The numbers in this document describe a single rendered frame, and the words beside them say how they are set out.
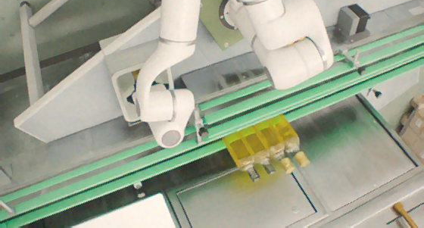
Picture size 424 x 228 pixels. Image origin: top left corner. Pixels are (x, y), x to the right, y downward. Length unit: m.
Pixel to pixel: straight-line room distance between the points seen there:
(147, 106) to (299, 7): 0.41
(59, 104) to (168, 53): 0.50
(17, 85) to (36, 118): 0.70
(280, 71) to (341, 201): 0.66
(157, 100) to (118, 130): 0.43
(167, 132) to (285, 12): 0.40
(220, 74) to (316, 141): 0.49
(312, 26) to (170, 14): 0.32
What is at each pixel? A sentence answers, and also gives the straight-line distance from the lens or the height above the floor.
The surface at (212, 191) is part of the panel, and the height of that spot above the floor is 1.06.
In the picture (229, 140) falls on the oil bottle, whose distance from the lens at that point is 1.24.
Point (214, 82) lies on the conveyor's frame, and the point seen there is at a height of 0.83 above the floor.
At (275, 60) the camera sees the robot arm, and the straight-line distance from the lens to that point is 0.89.
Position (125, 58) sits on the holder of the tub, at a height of 0.79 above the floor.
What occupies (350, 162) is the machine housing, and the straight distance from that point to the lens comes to 1.49.
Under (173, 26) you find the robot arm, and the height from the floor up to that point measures 1.00.
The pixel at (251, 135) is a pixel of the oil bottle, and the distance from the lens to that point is 1.26.
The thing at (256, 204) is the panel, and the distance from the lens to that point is 1.30.
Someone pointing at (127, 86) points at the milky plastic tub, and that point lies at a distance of 1.20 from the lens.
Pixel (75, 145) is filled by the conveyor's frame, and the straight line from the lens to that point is 1.30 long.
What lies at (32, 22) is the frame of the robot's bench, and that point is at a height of 0.20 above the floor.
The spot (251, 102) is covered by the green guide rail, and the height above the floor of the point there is 0.95.
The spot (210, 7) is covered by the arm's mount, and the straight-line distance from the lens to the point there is 1.06.
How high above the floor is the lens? 1.61
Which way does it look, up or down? 35 degrees down
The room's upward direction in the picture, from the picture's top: 150 degrees clockwise
